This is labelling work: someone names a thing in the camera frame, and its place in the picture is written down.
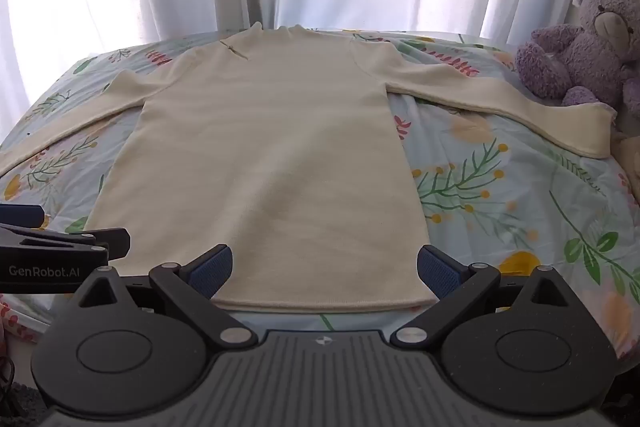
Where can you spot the cream knit sweater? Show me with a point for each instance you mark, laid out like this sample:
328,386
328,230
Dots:
265,157

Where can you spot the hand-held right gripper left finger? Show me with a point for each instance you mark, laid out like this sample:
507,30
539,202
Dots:
214,271

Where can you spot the purple teddy bear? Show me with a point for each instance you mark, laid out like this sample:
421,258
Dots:
590,47

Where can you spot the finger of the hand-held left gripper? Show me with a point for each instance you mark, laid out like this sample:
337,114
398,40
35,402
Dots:
20,215
75,239

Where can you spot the floral bed sheet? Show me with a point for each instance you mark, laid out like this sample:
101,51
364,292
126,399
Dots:
500,187

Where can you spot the beige plush toy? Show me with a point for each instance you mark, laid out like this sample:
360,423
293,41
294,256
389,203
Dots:
627,157

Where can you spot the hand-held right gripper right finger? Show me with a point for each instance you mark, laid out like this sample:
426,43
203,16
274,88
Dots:
438,276

